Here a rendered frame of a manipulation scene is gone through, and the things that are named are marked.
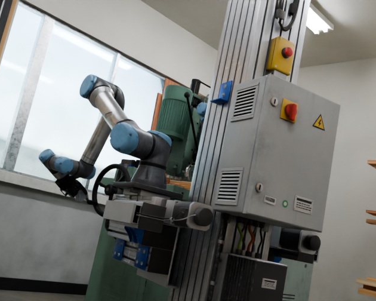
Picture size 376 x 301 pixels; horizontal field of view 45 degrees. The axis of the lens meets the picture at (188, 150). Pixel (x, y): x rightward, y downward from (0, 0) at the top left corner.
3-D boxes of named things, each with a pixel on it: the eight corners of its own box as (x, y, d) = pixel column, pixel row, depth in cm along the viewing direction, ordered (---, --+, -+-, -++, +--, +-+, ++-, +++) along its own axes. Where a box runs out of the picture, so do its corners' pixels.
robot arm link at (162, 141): (172, 168, 191) (179, 138, 194) (149, 160, 182) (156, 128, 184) (153, 167, 200) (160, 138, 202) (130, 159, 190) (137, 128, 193)
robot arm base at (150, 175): (172, 192, 186) (176, 168, 188) (139, 183, 179) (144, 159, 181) (156, 191, 199) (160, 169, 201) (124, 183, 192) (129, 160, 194)
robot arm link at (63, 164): (82, 161, 218) (70, 158, 226) (62, 155, 210) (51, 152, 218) (77, 177, 217) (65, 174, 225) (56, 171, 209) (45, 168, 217)
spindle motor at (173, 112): (148, 134, 271) (159, 85, 276) (168, 142, 284) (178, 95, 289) (169, 134, 259) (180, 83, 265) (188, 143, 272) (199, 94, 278)
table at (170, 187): (86, 183, 268) (88, 172, 269) (124, 193, 290) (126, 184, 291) (159, 192, 228) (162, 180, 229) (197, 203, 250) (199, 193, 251)
